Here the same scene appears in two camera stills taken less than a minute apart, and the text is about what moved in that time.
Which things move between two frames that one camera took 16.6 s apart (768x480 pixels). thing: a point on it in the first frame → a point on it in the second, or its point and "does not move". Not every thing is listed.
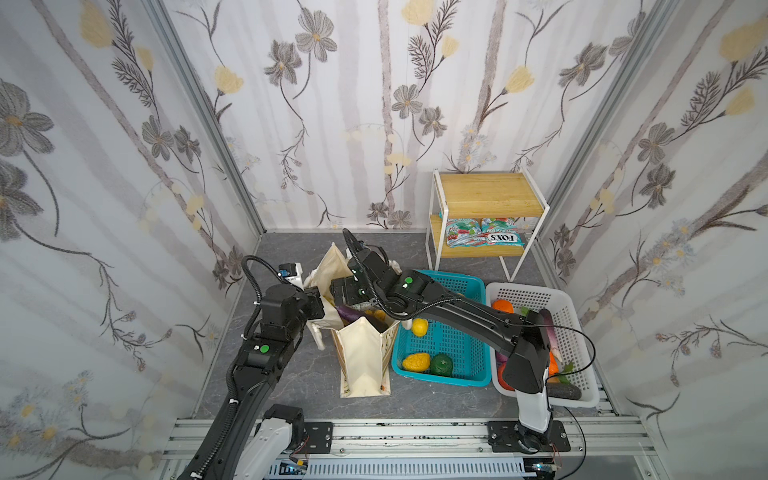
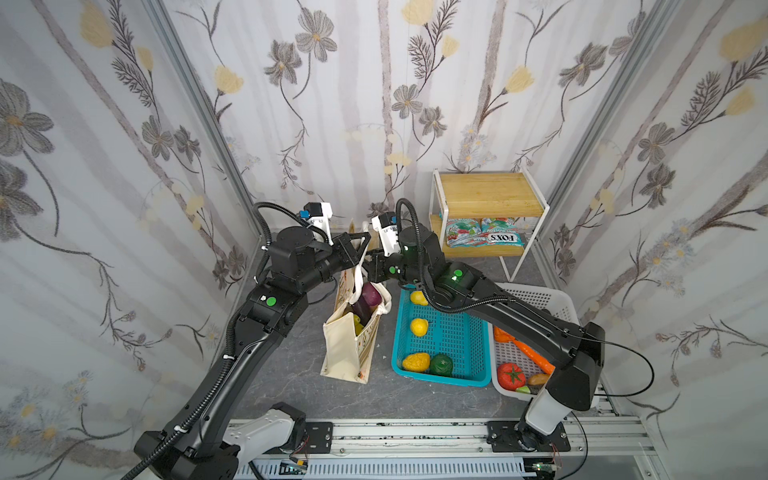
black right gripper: x=343 y=291 → x=385 y=266
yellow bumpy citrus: x=418 y=362 does not move
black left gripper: x=315 y=306 → x=348 y=250
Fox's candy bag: x=500 y=230 does not move
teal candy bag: x=463 y=232 does not move
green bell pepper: x=441 y=365 does not move
